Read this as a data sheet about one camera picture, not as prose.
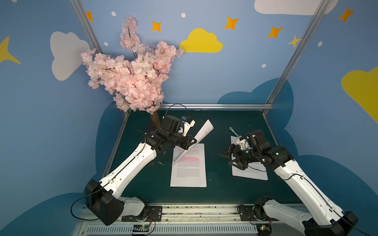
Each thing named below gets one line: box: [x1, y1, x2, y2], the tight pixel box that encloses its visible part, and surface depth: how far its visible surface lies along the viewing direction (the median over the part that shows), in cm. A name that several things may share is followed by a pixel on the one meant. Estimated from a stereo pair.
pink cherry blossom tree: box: [81, 15, 184, 129], surface depth 66 cm
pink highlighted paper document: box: [170, 143, 208, 188], surface depth 90 cm
